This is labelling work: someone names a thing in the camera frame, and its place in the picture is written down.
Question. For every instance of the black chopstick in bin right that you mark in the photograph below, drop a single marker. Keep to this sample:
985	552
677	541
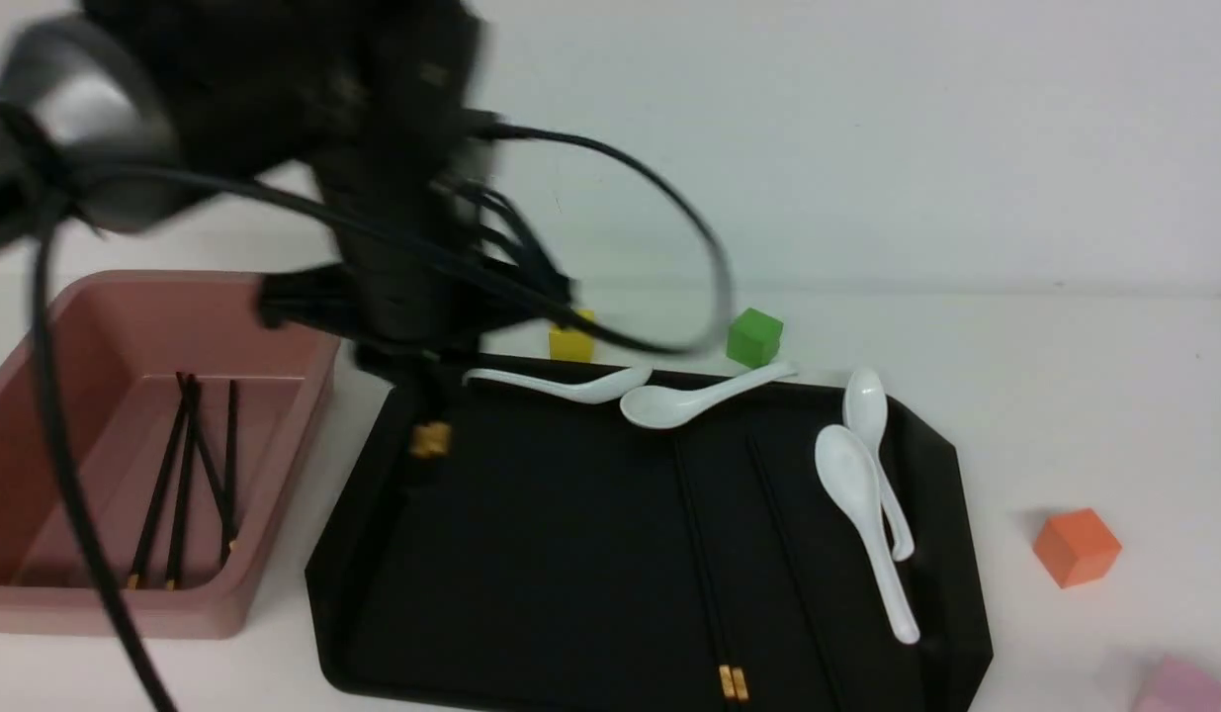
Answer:
229	478

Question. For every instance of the black plastic tray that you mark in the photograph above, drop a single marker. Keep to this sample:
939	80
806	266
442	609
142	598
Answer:
547	566

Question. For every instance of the white spoon right rear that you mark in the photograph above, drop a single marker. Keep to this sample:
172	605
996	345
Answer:
866	414

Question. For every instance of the pink plastic bin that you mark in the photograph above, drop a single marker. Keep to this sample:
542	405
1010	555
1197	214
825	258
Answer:
121	338

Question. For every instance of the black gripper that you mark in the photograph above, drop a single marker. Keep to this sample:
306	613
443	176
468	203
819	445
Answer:
378	295

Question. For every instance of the pink cube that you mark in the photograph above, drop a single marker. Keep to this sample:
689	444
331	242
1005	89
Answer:
1175	684

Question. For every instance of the black chopstick pair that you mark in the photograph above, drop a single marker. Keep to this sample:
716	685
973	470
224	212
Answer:
723	653
430	433

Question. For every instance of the green cube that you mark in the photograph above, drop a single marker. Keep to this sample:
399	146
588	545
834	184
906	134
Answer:
754	338

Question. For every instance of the white spoon right front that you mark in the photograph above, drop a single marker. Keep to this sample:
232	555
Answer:
848	475

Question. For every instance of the yellow cube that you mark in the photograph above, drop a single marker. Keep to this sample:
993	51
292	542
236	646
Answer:
570	344

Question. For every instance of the black chopstick in bin left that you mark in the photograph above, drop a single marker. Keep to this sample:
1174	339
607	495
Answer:
152	520

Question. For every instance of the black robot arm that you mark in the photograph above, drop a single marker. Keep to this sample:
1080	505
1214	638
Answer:
125	114

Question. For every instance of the orange cube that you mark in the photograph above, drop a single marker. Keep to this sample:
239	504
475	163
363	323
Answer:
1076	547

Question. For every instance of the white spoon top middle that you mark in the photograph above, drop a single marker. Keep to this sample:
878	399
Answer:
659	408

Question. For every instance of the black chopstick in bin crossing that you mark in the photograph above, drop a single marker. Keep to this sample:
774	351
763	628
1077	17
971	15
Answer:
214	478

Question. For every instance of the white spoon top left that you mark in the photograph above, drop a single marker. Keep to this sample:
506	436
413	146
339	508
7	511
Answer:
599	391

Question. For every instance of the white spoon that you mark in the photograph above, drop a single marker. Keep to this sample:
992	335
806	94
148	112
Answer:
599	391
659	408
866	414
848	475

